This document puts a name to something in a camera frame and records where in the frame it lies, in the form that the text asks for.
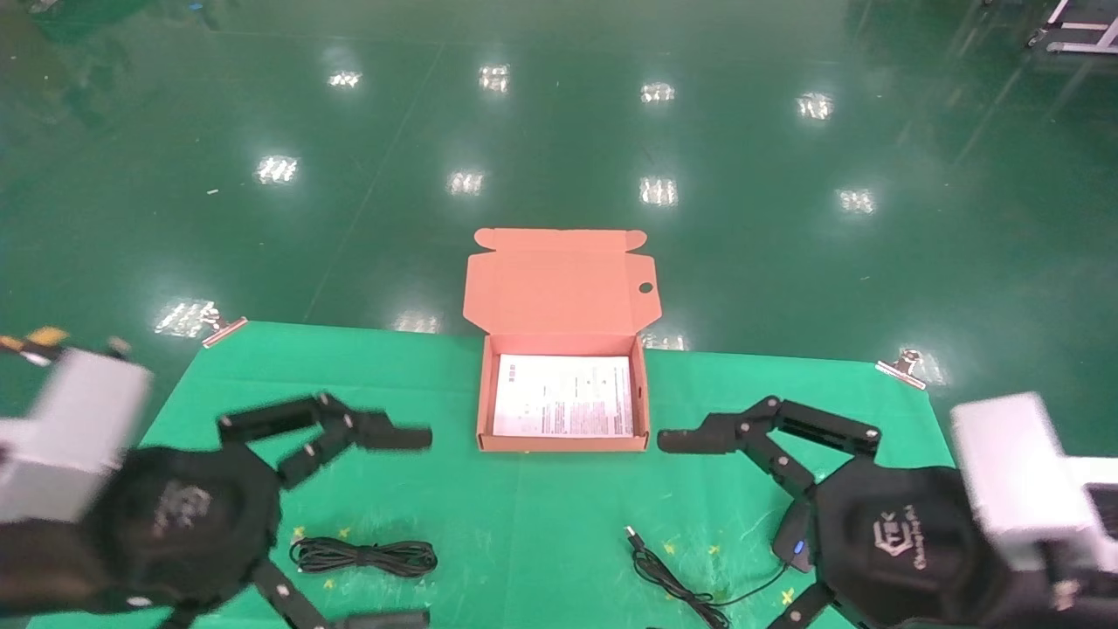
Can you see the white printed instruction sheet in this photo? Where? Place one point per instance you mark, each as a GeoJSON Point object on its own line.
{"type": "Point", "coordinates": [563, 397]}

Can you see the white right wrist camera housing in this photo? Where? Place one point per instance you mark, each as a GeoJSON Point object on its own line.
{"type": "Point", "coordinates": [1013, 472]}

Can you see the green table cloth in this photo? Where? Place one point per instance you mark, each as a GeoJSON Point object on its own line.
{"type": "Point", "coordinates": [541, 524]}

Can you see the metal binder clip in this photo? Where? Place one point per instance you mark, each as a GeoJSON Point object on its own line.
{"type": "Point", "coordinates": [224, 330]}
{"type": "Point", "coordinates": [900, 370]}

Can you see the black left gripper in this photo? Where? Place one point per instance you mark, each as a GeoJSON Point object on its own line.
{"type": "Point", "coordinates": [175, 524]}

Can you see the orange cardboard box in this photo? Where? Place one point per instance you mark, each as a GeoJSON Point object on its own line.
{"type": "Point", "coordinates": [559, 288]}

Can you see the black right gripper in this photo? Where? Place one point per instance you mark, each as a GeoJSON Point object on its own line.
{"type": "Point", "coordinates": [891, 542]}

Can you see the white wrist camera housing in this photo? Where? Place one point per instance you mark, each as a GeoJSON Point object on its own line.
{"type": "Point", "coordinates": [1013, 472]}
{"type": "Point", "coordinates": [79, 419]}

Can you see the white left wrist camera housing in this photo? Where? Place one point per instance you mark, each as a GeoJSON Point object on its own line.
{"type": "Point", "coordinates": [79, 419]}

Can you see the white metal cart frame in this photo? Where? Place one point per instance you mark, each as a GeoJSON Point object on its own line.
{"type": "Point", "coordinates": [1079, 44]}

